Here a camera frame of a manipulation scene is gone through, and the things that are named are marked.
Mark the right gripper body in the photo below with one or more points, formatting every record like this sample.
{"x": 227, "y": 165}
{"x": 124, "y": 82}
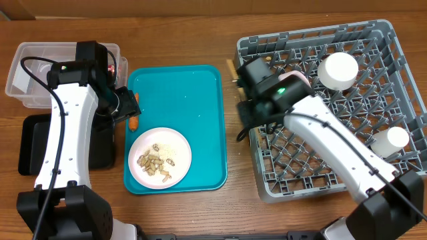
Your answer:
{"x": 257, "y": 115}

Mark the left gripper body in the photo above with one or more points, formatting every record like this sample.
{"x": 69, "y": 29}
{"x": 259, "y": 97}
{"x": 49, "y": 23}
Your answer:
{"x": 127, "y": 106}

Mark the red foil wrapper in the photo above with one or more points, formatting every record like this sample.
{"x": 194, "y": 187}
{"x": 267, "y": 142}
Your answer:
{"x": 111, "y": 68}

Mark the pink bowl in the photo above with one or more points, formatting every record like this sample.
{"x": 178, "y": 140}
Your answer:
{"x": 293, "y": 78}

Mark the peanut pile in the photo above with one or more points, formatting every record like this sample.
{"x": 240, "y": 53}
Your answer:
{"x": 150, "y": 163}

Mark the pink plate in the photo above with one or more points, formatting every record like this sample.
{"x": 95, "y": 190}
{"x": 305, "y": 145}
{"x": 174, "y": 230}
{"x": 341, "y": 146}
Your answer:
{"x": 165, "y": 136}

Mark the white bowl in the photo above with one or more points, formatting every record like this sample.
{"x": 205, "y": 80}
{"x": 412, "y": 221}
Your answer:
{"x": 338, "y": 71}

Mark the white cup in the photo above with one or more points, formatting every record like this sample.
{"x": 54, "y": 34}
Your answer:
{"x": 390, "y": 141}

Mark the white rice pile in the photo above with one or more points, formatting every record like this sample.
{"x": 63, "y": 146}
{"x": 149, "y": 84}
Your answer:
{"x": 168, "y": 151}

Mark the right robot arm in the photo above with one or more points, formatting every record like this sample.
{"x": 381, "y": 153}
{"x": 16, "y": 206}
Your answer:
{"x": 389, "y": 203}

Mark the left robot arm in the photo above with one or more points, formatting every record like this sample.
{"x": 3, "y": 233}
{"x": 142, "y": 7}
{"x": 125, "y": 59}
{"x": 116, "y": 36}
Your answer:
{"x": 62, "y": 204}

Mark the grey dishwasher rack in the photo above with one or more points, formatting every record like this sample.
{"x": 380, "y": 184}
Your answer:
{"x": 384, "y": 95}

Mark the orange carrot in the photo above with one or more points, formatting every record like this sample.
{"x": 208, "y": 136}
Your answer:
{"x": 134, "y": 121}

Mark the teal serving tray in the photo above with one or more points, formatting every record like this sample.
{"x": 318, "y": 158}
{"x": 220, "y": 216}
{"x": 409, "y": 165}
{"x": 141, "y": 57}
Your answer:
{"x": 187, "y": 99}

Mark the black plastic tray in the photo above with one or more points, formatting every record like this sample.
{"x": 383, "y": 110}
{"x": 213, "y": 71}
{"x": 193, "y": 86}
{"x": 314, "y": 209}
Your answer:
{"x": 34, "y": 143}

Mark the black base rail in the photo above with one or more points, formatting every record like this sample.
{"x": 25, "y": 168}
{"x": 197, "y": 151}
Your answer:
{"x": 290, "y": 235}

